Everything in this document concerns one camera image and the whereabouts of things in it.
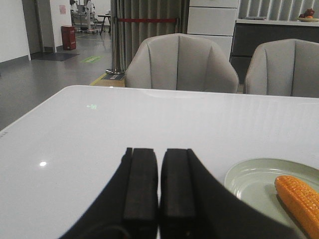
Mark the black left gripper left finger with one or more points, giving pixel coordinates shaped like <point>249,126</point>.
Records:
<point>127,207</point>

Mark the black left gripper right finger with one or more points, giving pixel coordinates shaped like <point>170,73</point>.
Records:
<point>195,205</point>

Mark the orange corn cob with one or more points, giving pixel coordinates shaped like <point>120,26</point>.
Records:
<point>301,200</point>

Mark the green plate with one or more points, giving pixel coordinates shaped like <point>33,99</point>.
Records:
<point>253,181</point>

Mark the grey chair left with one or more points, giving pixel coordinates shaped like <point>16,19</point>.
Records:
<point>181,62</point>

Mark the grey chair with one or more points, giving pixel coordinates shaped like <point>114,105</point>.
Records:
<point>287,67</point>
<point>181,62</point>

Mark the grey chair right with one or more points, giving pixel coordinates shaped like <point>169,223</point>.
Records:
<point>287,67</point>

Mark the dark sideboard counter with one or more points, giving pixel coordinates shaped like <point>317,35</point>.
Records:
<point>249,34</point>

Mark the white drawer cabinet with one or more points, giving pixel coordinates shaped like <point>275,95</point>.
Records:
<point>215,20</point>

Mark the red trash bin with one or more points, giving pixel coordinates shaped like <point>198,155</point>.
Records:
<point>68,37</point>

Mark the red belt barrier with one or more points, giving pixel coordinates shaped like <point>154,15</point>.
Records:
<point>148,20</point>

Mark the fruit bowl on counter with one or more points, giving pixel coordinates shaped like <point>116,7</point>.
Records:
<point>308,16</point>

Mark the steel barrier post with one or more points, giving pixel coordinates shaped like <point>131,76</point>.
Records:
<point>116,69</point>

